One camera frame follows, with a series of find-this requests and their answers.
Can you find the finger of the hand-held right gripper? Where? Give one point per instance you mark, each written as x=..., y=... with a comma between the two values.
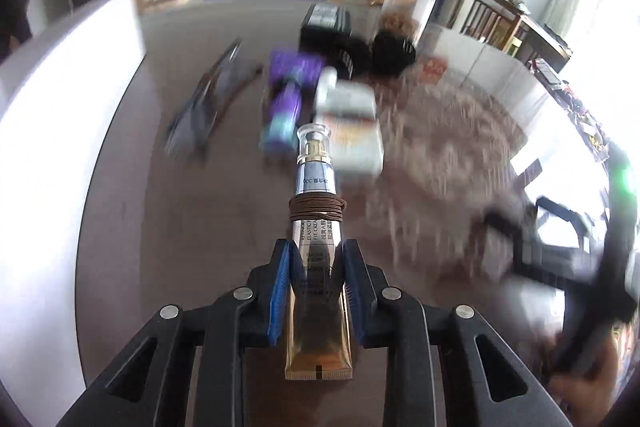
x=560, y=212
x=540, y=257

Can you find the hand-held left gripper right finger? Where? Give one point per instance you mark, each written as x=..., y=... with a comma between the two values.
x=352, y=289

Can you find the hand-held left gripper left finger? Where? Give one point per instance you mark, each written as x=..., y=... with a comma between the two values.
x=279, y=292

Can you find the gold silver cosmetic tube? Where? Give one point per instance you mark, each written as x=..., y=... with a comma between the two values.
x=315, y=177

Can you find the black box with white labels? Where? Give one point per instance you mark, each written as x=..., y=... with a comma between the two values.
x=325, y=39

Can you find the person's right hand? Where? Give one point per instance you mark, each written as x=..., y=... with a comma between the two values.
x=585, y=387

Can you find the row of small clutter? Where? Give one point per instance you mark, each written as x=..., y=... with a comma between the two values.
x=580, y=117

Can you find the white carton box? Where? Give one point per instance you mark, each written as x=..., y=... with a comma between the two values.
x=350, y=142

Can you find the purple packet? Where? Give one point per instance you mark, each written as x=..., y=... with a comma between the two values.
x=290, y=102

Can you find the dark wooden bench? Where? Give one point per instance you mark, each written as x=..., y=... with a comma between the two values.
x=515, y=27

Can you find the clear safety glasses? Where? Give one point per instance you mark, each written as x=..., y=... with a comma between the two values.
x=200, y=107

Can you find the small black pouch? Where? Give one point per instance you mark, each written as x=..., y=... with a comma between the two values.
x=395, y=54

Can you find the white board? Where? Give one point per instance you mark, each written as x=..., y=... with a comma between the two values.
x=60, y=157

